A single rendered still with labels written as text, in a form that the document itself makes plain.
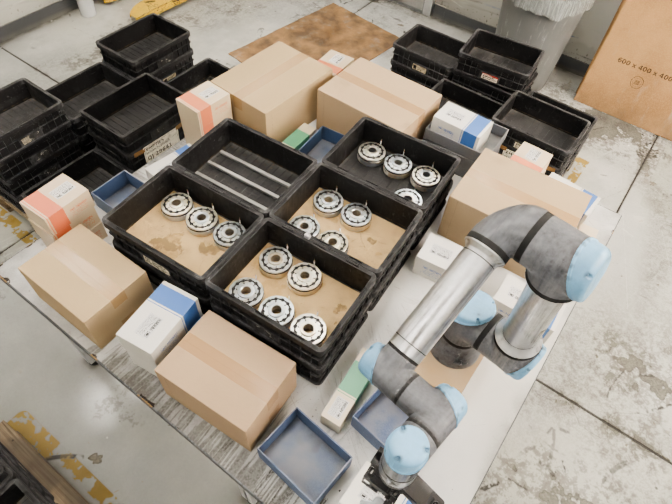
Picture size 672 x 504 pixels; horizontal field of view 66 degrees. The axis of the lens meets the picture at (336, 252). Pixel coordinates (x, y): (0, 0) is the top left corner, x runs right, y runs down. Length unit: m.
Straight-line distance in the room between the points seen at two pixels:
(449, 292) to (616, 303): 1.99
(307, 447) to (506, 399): 0.60
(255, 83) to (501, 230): 1.38
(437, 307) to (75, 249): 1.14
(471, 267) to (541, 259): 0.13
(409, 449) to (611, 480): 1.64
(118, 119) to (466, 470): 2.16
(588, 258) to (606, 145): 2.82
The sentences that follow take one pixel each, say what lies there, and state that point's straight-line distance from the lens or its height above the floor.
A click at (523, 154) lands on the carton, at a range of 2.12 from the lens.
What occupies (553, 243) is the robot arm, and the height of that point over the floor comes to 1.42.
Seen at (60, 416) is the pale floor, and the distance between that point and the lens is 2.49.
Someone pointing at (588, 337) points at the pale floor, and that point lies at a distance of 2.78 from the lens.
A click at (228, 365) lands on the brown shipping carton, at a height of 0.86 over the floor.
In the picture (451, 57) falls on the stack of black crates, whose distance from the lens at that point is 3.47.
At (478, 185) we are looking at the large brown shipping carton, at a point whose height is 0.90.
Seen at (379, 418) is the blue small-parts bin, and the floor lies 0.70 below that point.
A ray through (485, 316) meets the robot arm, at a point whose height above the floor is 1.02.
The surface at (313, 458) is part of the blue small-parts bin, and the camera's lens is 1.50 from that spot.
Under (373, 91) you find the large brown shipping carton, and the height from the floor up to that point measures 0.90.
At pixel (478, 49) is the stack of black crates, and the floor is 0.50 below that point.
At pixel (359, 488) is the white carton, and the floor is 0.79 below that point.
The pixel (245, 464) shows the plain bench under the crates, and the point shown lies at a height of 0.70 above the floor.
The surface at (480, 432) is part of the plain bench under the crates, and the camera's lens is 1.60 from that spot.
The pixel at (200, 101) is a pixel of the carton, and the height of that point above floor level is 0.92.
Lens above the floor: 2.15
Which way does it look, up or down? 53 degrees down
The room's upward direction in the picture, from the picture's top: 5 degrees clockwise
